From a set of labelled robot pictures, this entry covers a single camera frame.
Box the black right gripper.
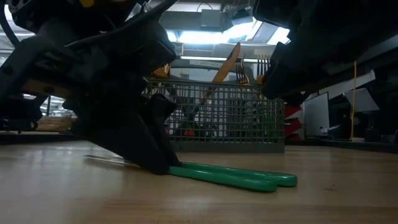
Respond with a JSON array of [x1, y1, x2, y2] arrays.
[[263, 18, 383, 107]]

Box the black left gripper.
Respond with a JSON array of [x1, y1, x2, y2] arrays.
[[0, 12, 182, 175]]

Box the gold spoon green handle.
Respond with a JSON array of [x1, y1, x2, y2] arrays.
[[151, 63, 171, 80]]

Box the gold knife green handle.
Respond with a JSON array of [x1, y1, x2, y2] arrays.
[[180, 161, 299, 188], [198, 42, 242, 106], [83, 154, 279, 193]]

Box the white board panel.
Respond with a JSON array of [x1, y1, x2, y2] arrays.
[[303, 91, 330, 138]]

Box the red storage bins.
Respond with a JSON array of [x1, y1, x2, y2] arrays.
[[284, 104, 303, 142]]

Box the white angled panel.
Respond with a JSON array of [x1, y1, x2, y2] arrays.
[[343, 87, 381, 113]]

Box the grey mesh cutlery basket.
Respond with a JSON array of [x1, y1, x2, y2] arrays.
[[141, 57, 286, 154]]

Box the long ceiling light bar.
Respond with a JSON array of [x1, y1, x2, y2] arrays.
[[169, 55, 259, 66]]

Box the woven wicker basket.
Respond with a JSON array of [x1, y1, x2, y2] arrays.
[[35, 115, 78, 132]]

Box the black ceiling box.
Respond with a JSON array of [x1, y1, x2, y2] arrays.
[[200, 8, 231, 31]]

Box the hanging yellow cable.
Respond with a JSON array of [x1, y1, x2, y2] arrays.
[[349, 60, 358, 141]]

